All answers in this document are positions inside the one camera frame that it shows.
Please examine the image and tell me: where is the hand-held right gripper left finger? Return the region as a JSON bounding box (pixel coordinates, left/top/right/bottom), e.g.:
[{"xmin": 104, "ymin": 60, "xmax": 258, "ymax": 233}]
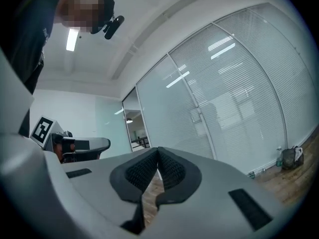
[{"xmin": 61, "ymin": 146, "xmax": 159, "ymax": 236}]

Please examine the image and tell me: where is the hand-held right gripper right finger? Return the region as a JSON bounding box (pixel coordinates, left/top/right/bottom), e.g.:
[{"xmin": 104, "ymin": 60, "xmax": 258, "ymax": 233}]
[{"xmin": 149, "ymin": 146, "xmax": 285, "ymax": 239}]

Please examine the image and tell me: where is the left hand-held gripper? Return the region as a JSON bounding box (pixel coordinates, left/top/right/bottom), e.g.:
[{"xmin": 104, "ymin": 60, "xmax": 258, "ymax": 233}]
[{"xmin": 29, "ymin": 116, "xmax": 111, "ymax": 164}]

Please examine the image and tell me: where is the frosted glass door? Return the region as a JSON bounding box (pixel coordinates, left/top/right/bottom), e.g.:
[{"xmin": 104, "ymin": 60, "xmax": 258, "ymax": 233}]
[{"xmin": 95, "ymin": 95, "xmax": 133, "ymax": 156}]

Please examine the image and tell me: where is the green label plastic bottle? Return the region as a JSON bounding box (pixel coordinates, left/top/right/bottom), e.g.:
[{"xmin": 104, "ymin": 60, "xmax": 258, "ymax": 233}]
[{"xmin": 276, "ymin": 147, "xmax": 284, "ymax": 167}]

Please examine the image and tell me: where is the dark fabric bag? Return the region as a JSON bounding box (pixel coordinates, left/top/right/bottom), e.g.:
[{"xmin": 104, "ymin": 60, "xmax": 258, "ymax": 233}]
[{"xmin": 281, "ymin": 145, "xmax": 305, "ymax": 171}]

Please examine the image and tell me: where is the ceiling light panel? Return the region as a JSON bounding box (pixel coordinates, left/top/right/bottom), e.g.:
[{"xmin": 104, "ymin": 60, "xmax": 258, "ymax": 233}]
[{"xmin": 65, "ymin": 28, "xmax": 79, "ymax": 52}]

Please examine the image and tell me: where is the person in dark shirt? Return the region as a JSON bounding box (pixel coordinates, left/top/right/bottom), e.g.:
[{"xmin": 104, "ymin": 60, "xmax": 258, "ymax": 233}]
[{"xmin": 0, "ymin": 0, "xmax": 64, "ymax": 138}]

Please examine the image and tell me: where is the person's head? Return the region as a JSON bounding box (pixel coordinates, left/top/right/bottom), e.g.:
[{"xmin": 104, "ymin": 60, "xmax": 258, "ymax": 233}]
[{"xmin": 56, "ymin": 0, "xmax": 105, "ymax": 33}]

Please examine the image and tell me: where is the black head-mounted camera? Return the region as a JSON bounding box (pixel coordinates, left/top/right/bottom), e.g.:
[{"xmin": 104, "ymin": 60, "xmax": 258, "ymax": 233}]
[{"xmin": 103, "ymin": 15, "xmax": 125, "ymax": 40}]

